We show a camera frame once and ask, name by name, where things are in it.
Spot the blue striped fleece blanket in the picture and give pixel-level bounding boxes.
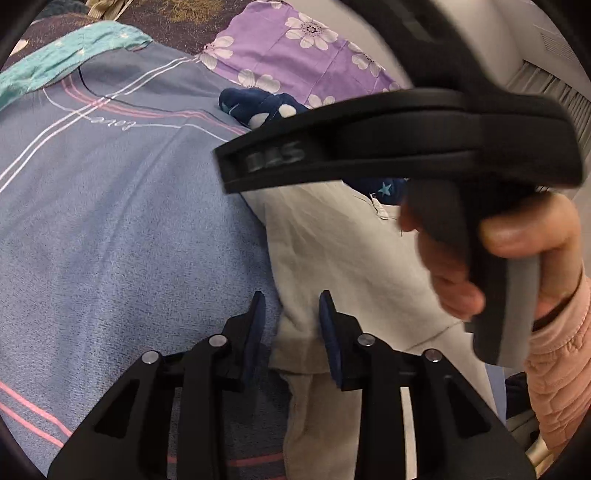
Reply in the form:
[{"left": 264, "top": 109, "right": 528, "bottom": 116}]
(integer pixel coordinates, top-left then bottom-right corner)
[{"left": 0, "top": 44, "right": 296, "bottom": 480}]

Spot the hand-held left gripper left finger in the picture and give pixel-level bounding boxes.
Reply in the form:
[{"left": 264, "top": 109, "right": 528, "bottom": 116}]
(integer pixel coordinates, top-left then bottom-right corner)
[{"left": 48, "top": 291, "right": 267, "bottom": 480}]

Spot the beige small garment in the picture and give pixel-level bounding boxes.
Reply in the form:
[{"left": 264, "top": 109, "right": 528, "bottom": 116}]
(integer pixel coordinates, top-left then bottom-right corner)
[{"left": 240, "top": 178, "right": 498, "bottom": 480}]

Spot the grey padded cloth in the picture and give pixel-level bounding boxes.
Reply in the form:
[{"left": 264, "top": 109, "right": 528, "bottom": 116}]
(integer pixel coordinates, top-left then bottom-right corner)
[{"left": 505, "top": 401, "right": 552, "bottom": 464}]

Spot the person's right hand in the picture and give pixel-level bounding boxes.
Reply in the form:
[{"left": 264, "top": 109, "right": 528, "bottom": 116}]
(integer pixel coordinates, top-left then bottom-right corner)
[{"left": 398, "top": 191, "right": 583, "bottom": 321}]

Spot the dark patterned bedding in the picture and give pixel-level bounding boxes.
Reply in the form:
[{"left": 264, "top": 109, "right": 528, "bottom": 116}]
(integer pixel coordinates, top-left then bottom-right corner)
[{"left": 9, "top": 0, "right": 259, "bottom": 70}]

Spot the beige striped cloth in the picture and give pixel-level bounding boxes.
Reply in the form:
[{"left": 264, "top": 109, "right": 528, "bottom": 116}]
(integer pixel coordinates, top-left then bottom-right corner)
[{"left": 87, "top": 0, "right": 127, "bottom": 22}]

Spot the white wall vent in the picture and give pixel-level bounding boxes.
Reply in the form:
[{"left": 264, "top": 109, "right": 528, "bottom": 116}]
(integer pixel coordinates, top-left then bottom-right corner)
[{"left": 539, "top": 21, "right": 581, "bottom": 66}]

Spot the teal star print cloth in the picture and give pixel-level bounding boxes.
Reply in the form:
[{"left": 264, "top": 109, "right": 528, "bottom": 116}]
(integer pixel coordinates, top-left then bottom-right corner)
[{"left": 0, "top": 21, "right": 154, "bottom": 110}]

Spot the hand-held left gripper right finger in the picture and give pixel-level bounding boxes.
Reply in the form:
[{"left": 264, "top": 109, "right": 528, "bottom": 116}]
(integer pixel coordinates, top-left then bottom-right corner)
[{"left": 318, "top": 290, "right": 539, "bottom": 480}]

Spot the navy star print garment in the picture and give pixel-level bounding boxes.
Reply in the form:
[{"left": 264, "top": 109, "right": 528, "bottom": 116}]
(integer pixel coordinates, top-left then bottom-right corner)
[{"left": 218, "top": 87, "right": 408, "bottom": 207}]

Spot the purple floral cloth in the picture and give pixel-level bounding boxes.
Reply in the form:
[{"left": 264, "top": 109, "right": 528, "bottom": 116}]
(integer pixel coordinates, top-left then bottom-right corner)
[{"left": 198, "top": 0, "right": 414, "bottom": 110}]

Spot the grey pleated curtain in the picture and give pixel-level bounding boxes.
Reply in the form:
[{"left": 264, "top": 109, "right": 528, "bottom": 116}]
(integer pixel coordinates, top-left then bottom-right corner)
[{"left": 502, "top": 60, "right": 591, "bottom": 137}]

